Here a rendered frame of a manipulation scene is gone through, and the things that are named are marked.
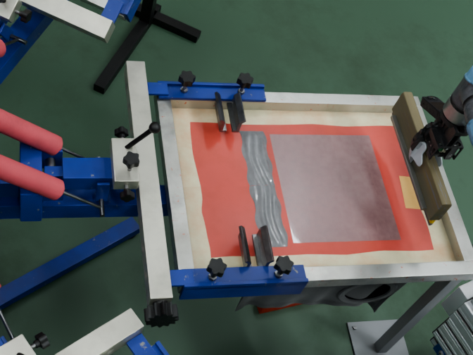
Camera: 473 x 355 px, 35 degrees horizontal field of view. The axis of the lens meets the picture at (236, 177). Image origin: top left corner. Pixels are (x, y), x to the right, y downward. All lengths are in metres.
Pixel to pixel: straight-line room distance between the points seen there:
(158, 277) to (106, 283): 1.15
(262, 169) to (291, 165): 0.09
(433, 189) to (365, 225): 0.21
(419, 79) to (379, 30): 0.35
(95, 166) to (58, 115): 1.42
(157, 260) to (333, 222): 0.51
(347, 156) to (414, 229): 0.27
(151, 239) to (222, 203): 0.27
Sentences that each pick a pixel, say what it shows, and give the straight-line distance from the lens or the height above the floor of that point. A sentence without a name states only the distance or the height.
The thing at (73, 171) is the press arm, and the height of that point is 1.04.
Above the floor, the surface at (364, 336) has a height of 0.01.
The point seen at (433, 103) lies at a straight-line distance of 1.94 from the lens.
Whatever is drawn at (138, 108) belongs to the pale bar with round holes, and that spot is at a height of 1.04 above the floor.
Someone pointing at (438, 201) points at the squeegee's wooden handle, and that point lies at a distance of 1.91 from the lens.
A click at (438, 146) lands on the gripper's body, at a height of 1.23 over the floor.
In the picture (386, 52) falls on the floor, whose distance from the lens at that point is 3.94.
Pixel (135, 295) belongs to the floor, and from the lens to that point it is 2.82.
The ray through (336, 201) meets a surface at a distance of 2.02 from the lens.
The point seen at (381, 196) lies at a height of 0.96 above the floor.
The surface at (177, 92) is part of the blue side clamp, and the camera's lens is 2.05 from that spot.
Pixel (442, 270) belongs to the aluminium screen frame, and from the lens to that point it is 2.00.
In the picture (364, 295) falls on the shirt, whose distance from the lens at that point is 2.20.
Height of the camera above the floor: 2.54
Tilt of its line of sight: 53 degrees down
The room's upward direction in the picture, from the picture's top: 22 degrees clockwise
